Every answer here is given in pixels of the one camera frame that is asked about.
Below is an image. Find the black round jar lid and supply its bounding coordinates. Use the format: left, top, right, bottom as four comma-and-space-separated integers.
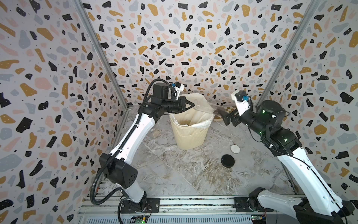
221, 155, 235, 168

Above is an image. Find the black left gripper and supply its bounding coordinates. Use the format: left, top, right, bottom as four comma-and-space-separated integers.
162, 97, 195, 113

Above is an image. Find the aluminium corner post right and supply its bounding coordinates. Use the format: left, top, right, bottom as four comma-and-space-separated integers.
257, 0, 321, 106

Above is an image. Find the wooden folding chess board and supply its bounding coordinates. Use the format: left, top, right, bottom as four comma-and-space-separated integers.
213, 105, 235, 121

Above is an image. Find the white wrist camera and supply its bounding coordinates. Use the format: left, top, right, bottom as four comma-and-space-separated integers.
171, 82, 185, 99
231, 90, 251, 116

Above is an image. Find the clear round jar lid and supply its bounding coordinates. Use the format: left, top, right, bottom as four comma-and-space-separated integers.
220, 140, 230, 147

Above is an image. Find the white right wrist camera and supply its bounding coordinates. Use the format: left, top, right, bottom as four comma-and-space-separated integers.
231, 90, 251, 116

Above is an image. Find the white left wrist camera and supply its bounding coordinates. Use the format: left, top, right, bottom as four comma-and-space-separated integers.
171, 82, 185, 99

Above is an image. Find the black corrugated cable conduit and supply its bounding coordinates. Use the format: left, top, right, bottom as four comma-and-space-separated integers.
89, 78, 171, 206

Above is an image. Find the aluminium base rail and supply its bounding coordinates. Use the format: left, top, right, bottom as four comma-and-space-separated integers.
78, 196, 298, 224

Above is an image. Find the white round jar lid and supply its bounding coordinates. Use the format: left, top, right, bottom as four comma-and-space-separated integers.
230, 145, 241, 154

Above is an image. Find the cream ribbed trash bin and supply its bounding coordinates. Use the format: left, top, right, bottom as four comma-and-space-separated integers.
170, 117, 209, 150

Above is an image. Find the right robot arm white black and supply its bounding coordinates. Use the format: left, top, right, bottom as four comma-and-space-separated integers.
219, 100, 355, 224

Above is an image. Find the aluminium corner post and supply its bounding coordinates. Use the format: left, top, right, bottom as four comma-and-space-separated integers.
257, 0, 321, 106
73, 0, 129, 111

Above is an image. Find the black lid brown jar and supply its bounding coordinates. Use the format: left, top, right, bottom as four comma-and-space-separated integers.
152, 130, 161, 139

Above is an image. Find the aluminium corner post left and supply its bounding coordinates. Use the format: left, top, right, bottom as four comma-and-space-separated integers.
73, 0, 129, 111

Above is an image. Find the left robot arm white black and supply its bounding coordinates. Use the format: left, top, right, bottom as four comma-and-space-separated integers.
90, 79, 195, 210

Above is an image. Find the white plastic bin liner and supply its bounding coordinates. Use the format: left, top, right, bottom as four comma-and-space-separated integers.
169, 93, 215, 128

